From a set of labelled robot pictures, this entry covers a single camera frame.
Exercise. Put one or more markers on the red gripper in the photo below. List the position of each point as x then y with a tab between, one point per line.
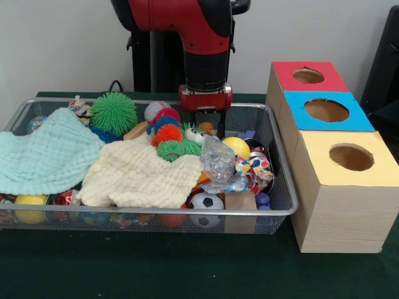
205	99

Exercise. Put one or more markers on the orange plush toy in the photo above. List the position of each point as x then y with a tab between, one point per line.
208	128

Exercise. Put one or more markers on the clear plastic bottle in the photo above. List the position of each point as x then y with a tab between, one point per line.
218	162

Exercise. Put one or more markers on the multicolour spiky caterpillar toy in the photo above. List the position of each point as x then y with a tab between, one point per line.
166	135

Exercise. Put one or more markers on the cream muslin cloth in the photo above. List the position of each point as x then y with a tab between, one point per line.
140	174

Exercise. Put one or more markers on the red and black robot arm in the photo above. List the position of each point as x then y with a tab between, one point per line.
187	31

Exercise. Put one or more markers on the wooden box with three holes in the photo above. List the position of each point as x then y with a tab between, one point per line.
343	218

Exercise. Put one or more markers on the yellow tennis-style ball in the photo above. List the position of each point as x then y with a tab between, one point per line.
238	146

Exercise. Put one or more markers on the white baseball with red stitching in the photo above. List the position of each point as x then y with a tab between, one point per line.
154	110

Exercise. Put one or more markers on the crumpled colourful patterned paper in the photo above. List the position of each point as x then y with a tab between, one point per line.
254	169

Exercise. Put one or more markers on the small black and white football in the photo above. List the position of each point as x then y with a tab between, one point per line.
205	204

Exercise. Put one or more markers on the dark green table cloth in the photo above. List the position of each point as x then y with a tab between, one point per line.
187	268

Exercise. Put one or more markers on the mint green muslin cloth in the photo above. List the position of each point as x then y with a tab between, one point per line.
40	155

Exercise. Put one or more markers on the black upright panel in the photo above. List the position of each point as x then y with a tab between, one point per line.
385	62

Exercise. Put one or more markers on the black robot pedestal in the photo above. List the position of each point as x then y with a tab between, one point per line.
168	68

